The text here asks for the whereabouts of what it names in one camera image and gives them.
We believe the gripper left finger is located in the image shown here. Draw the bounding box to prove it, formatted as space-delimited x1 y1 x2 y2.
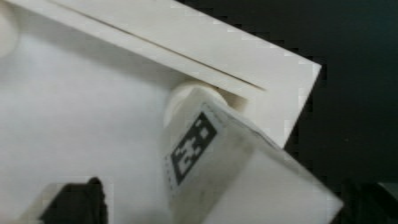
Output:
21 177 108 224

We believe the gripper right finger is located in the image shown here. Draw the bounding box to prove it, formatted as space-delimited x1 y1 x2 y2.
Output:
349 182 398 224

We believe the white leg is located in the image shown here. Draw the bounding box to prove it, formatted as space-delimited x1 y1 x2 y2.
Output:
161 89 342 224

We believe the white square tabletop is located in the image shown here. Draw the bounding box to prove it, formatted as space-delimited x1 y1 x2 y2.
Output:
0 0 319 224

